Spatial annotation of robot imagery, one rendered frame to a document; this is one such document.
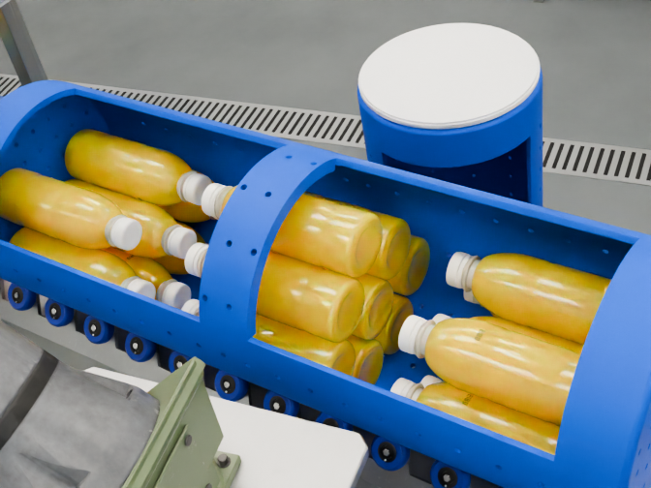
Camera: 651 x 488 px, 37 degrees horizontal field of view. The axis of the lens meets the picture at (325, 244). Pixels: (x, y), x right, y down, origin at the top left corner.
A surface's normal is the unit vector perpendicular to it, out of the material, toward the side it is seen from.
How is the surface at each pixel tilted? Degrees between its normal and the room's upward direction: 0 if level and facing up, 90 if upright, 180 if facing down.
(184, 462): 90
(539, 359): 12
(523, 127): 90
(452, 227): 89
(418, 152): 90
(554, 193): 0
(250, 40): 0
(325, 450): 0
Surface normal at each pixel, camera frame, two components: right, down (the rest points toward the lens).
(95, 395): 0.37, -0.80
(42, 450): 0.08, -0.22
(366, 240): 0.82, 0.29
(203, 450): 0.94, 0.11
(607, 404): -0.50, 0.00
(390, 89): -0.15, -0.73
